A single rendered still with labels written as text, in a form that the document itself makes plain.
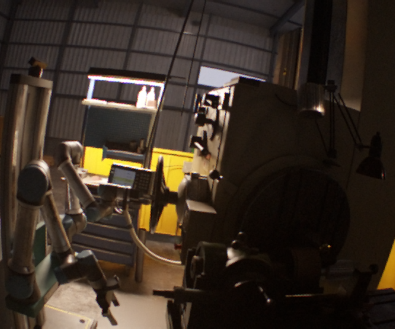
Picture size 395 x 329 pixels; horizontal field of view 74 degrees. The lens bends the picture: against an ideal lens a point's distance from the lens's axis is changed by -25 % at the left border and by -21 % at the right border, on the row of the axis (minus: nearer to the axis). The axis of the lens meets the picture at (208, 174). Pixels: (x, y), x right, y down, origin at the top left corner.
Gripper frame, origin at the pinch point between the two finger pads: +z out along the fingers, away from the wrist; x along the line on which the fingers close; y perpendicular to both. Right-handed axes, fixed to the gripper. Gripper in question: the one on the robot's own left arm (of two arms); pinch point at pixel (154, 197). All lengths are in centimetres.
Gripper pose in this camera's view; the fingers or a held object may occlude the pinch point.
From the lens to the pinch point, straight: 174.0
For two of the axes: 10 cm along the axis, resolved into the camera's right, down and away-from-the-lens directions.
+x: -2.2, 1.4, 9.7
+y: 1.1, -9.8, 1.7
